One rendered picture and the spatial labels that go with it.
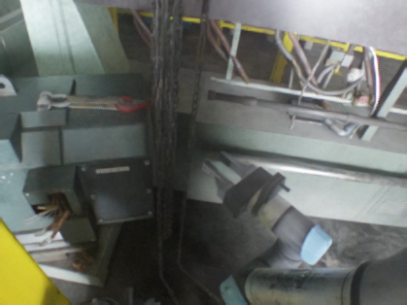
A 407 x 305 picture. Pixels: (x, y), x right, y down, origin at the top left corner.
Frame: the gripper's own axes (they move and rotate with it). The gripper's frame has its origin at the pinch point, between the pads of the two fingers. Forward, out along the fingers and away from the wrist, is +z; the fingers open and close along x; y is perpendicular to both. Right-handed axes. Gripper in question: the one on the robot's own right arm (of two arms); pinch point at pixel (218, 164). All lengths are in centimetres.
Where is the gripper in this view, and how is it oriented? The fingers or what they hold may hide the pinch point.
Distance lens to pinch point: 68.7
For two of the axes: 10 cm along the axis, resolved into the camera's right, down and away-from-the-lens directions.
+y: -1.1, 7.3, 6.7
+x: 7.3, -4.0, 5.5
